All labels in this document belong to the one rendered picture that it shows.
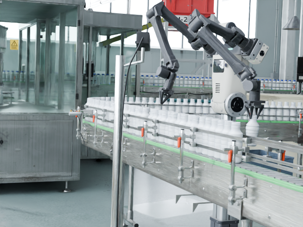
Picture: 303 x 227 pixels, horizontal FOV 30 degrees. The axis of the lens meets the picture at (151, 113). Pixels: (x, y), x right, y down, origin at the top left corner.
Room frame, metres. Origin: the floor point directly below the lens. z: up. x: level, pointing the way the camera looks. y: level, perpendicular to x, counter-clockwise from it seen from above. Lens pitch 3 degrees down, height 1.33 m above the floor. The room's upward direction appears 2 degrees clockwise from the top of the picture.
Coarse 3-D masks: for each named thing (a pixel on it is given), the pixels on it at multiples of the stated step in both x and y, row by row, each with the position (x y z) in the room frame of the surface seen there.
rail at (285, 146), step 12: (96, 108) 3.98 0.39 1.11; (108, 120) 3.73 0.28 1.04; (204, 132) 2.46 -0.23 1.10; (216, 132) 2.36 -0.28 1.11; (264, 144) 2.03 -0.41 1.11; (276, 144) 2.08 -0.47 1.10; (288, 144) 2.02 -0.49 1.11; (240, 156) 2.18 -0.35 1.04; (252, 156) 2.23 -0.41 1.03; (264, 156) 2.16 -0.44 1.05; (288, 168) 1.89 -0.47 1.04
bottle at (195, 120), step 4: (196, 116) 2.60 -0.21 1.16; (192, 120) 2.61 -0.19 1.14; (196, 120) 2.60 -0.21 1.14; (192, 124) 2.60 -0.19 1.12; (196, 124) 2.59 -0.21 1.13; (192, 132) 2.59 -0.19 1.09; (192, 140) 2.59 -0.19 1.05; (188, 144) 2.61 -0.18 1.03; (188, 148) 2.61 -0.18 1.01; (192, 148) 2.59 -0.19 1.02
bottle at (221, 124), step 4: (220, 120) 2.38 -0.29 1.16; (224, 120) 2.38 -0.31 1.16; (220, 124) 2.38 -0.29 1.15; (224, 124) 2.38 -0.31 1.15; (216, 128) 2.39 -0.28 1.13; (220, 128) 2.38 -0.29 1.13; (220, 132) 2.37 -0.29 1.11; (216, 136) 2.38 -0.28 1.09; (220, 136) 2.37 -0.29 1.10; (216, 140) 2.38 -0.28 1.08; (220, 140) 2.37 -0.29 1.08; (216, 144) 2.38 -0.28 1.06; (220, 144) 2.37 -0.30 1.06; (216, 148) 2.38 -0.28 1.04; (220, 148) 2.37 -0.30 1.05; (216, 152) 2.38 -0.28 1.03; (216, 156) 2.37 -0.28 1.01
